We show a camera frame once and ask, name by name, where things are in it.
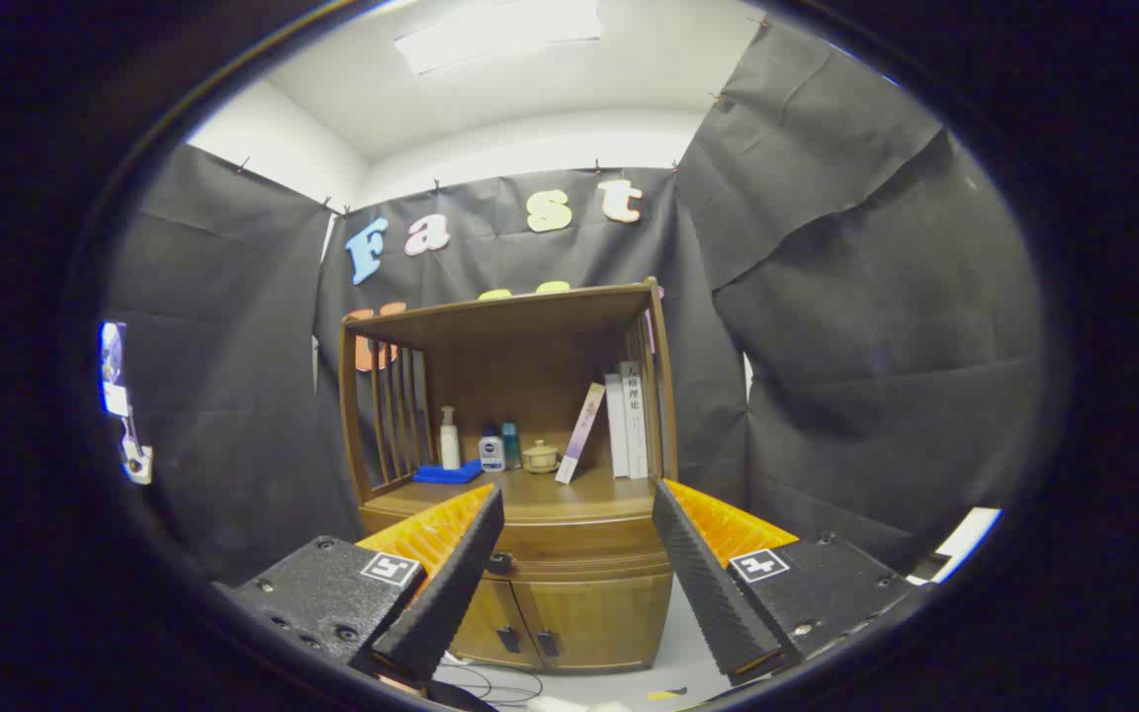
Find wooden drawer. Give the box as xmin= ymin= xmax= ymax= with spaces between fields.
xmin=360 ymin=509 xmax=674 ymax=586

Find wooden cabinet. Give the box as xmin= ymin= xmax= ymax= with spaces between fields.
xmin=337 ymin=277 xmax=679 ymax=675

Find wooden countertop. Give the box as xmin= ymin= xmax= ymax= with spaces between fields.
xmin=364 ymin=465 xmax=669 ymax=520

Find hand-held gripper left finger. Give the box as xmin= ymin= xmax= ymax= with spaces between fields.
xmin=212 ymin=483 xmax=506 ymax=688

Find white hanging fixture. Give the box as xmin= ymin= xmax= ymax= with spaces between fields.
xmin=100 ymin=321 xmax=153 ymax=486

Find black floor cables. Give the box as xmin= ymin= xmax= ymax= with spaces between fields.
xmin=441 ymin=653 xmax=546 ymax=705

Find plain white book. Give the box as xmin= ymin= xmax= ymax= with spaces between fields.
xmin=605 ymin=373 xmax=630 ymax=479

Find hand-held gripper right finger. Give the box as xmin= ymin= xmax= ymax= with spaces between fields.
xmin=651 ymin=479 xmax=931 ymax=685

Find white book black characters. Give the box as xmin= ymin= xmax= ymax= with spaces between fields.
xmin=619 ymin=361 xmax=650 ymax=481

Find wooden cabinet door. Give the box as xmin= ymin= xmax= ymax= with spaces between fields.
xmin=515 ymin=574 xmax=674 ymax=673
xmin=451 ymin=578 xmax=546 ymax=668

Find blue cloth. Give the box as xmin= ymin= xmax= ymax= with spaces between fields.
xmin=413 ymin=460 xmax=483 ymax=486

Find purple white leaning book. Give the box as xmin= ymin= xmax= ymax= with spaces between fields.
xmin=555 ymin=383 xmax=607 ymax=486

